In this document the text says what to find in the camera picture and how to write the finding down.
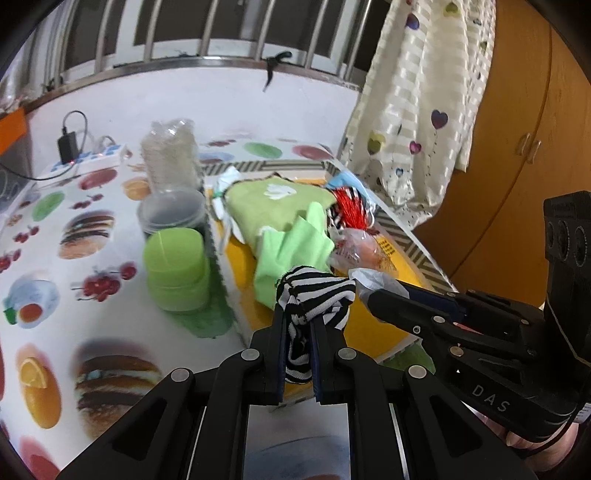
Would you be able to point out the red tassel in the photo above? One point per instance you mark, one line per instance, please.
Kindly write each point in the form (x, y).
(351, 207)

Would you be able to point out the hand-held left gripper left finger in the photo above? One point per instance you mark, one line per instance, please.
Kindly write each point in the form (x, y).
(278, 369)

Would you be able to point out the dark plastic lidded container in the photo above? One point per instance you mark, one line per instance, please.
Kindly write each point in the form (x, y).
(171, 207)

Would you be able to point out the white power strip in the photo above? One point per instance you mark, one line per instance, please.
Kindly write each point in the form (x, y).
(92, 161)

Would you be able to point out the light green cloth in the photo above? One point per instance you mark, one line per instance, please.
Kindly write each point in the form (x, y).
(286, 258)

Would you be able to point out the person's right hand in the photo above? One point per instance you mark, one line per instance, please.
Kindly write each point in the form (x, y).
(521, 445)

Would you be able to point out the metal window railing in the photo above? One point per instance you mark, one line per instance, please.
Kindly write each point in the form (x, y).
(184, 62)

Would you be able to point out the clear plastic bag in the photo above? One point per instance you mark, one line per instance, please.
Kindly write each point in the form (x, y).
(360, 249)

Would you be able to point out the green rabbit print towel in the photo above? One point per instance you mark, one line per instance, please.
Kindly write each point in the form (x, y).
(272, 212)

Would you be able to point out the blue face mask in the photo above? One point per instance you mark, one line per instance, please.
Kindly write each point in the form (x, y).
(351, 180)

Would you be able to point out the heart print curtain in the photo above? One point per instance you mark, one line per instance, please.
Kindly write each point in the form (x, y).
(415, 115)

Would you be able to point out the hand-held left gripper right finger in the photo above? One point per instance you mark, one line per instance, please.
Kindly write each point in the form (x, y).
(316, 369)

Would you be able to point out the grey plug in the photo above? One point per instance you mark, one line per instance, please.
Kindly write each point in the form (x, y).
(104, 145)

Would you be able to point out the yellow patterned cardboard box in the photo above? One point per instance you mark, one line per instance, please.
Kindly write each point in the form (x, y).
(369, 332)

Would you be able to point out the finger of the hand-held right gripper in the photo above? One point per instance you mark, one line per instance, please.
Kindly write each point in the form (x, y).
(489, 309)
(415, 316)

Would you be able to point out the clear storage box orange lid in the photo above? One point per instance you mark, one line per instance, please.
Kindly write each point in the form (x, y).
(11, 129)

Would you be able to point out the clear jar of grain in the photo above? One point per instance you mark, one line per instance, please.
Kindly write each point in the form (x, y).
(168, 157)

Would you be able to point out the wooden cabinet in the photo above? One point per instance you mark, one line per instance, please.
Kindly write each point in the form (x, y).
(517, 92)

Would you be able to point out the white sock with green band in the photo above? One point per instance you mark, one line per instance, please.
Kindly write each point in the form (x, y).
(228, 177)

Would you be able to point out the green plastic jar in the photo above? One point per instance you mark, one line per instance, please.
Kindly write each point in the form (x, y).
(175, 267)

